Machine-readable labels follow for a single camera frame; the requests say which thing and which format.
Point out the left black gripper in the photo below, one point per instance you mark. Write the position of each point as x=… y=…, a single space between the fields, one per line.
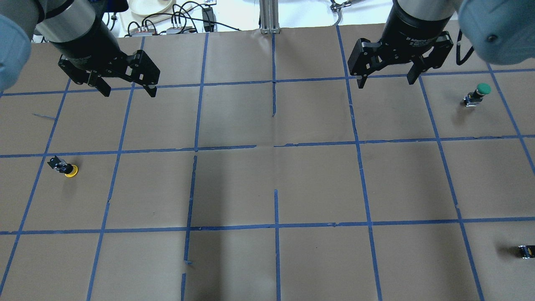
x=89 y=48

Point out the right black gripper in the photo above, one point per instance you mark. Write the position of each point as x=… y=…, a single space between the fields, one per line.
x=411 y=32

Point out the yellow push button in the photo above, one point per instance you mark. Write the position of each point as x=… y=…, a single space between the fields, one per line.
x=59 y=165

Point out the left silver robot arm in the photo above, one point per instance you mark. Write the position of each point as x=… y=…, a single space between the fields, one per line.
x=56 y=20

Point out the green push button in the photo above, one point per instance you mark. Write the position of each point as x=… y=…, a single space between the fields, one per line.
x=473 y=99

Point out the beige plate stack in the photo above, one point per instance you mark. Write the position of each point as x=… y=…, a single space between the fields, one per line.
x=149 y=7

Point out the black power adapter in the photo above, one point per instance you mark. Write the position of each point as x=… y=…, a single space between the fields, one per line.
x=208 y=16

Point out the brown paper table cover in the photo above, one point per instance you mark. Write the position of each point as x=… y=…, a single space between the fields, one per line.
x=261 y=172

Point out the aluminium frame post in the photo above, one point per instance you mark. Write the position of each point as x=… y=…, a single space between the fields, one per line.
x=269 y=17

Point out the black button switch block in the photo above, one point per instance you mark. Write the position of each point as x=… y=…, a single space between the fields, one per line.
x=526 y=251

